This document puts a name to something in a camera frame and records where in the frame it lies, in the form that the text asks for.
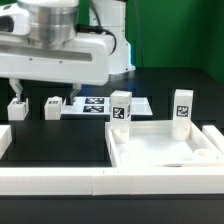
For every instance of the white left fence bar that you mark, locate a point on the white left fence bar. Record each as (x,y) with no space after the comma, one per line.
(5,138)

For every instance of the white front fence bar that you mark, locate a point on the white front fence bar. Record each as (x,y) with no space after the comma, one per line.
(110,181)

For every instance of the white right fence bar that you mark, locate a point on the white right fence bar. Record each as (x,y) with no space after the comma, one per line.
(214,135)

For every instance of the white fence bar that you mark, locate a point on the white fence bar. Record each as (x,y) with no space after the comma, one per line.
(110,181)
(5,138)
(214,135)

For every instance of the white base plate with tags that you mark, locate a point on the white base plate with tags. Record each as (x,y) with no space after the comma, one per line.
(100,106)

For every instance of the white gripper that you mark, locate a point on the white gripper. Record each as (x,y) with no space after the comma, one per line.
(38,41)

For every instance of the white square tabletop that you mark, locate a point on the white square tabletop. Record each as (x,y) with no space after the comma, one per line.
(151,145)

